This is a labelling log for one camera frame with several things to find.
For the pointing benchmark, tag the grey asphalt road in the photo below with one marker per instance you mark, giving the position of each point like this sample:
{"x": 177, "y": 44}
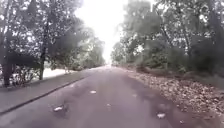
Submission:
{"x": 106, "y": 100}

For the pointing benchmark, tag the row of trees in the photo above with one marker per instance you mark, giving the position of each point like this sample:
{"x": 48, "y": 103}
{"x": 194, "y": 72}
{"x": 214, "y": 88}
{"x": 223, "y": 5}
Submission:
{"x": 43, "y": 40}
{"x": 173, "y": 36}

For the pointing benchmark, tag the leaf-covered verge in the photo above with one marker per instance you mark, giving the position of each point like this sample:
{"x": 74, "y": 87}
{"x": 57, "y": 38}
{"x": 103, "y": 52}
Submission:
{"x": 186, "y": 91}

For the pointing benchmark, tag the grey paved side strip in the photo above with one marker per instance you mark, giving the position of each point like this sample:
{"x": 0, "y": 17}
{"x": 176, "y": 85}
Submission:
{"x": 26, "y": 91}

